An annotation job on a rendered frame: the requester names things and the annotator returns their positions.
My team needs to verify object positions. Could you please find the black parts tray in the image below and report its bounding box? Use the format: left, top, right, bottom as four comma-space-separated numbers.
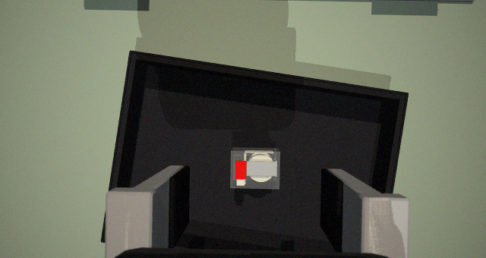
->
109, 50, 409, 252

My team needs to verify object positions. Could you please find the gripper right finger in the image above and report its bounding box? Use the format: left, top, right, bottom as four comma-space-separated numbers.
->
320, 168, 410, 258

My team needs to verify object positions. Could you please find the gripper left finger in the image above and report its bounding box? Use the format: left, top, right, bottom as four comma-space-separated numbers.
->
105, 165, 190, 258

